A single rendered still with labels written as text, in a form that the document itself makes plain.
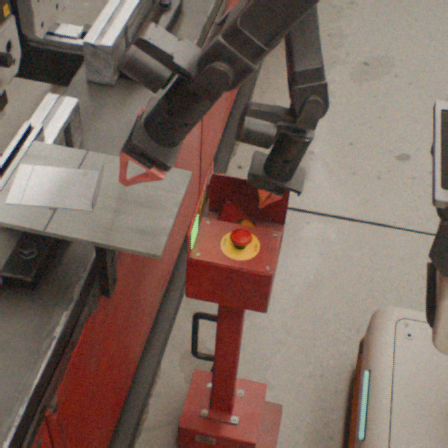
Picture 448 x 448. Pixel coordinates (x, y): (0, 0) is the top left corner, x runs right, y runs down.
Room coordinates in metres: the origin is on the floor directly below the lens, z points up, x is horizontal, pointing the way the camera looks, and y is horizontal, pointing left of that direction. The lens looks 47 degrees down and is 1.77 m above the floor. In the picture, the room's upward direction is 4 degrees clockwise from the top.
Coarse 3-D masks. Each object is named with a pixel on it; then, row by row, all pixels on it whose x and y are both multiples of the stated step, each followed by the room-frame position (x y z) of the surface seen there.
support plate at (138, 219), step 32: (32, 160) 0.83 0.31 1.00; (64, 160) 0.84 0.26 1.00; (96, 160) 0.84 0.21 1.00; (128, 192) 0.78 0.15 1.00; (160, 192) 0.78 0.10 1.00; (0, 224) 0.70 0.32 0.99; (32, 224) 0.70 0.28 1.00; (64, 224) 0.70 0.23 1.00; (96, 224) 0.71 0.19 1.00; (128, 224) 0.71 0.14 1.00; (160, 224) 0.72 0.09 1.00; (160, 256) 0.66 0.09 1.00
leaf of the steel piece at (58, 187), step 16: (32, 176) 0.80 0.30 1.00; (48, 176) 0.80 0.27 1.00; (64, 176) 0.80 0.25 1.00; (80, 176) 0.80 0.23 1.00; (96, 176) 0.81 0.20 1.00; (32, 192) 0.76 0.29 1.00; (48, 192) 0.76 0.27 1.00; (64, 192) 0.77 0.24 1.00; (80, 192) 0.77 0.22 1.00; (96, 192) 0.76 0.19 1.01; (64, 208) 0.73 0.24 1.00; (80, 208) 0.74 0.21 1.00
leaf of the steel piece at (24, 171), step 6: (18, 168) 0.81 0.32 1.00; (24, 168) 0.81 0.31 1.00; (30, 168) 0.81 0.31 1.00; (18, 174) 0.80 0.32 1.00; (24, 174) 0.80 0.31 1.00; (30, 174) 0.80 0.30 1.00; (18, 180) 0.78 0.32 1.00; (24, 180) 0.79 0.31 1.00; (12, 186) 0.77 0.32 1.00; (18, 186) 0.77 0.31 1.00; (24, 186) 0.77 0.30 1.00; (12, 192) 0.76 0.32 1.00; (18, 192) 0.76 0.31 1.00; (12, 198) 0.75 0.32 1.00; (18, 198) 0.75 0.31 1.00; (12, 204) 0.74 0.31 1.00; (18, 204) 0.74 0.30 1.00
